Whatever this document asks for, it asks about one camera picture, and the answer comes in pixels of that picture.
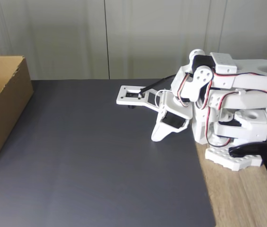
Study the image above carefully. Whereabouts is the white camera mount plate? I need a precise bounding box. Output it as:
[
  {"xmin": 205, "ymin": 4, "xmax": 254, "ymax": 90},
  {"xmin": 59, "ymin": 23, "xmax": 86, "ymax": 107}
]
[{"xmin": 116, "ymin": 85, "xmax": 162, "ymax": 112}]

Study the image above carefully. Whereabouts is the dark grey table mat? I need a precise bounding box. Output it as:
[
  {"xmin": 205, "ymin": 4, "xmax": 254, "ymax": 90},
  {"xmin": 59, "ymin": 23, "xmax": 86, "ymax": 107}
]
[{"xmin": 0, "ymin": 79, "xmax": 216, "ymax": 227}]

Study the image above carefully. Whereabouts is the white cabinet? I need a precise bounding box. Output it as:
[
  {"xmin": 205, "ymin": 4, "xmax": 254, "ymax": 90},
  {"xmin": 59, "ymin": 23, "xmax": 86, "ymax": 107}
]
[{"xmin": 0, "ymin": 0, "xmax": 267, "ymax": 81}]

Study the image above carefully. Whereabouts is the red white black servo cable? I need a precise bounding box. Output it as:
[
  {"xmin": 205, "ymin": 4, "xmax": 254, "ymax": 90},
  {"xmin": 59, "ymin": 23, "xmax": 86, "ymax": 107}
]
[
  {"xmin": 176, "ymin": 72, "xmax": 195, "ymax": 108},
  {"xmin": 204, "ymin": 104, "xmax": 233, "ymax": 146}
]

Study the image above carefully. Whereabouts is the brown cardboard box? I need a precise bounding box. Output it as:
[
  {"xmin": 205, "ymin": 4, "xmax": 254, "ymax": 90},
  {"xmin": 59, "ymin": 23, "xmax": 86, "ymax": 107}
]
[{"xmin": 0, "ymin": 55, "xmax": 34, "ymax": 182}]

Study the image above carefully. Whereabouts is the black camera cable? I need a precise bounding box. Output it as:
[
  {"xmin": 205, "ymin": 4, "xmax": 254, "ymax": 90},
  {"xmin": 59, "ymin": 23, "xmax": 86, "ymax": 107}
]
[{"xmin": 138, "ymin": 74, "xmax": 177, "ymax": 95}]

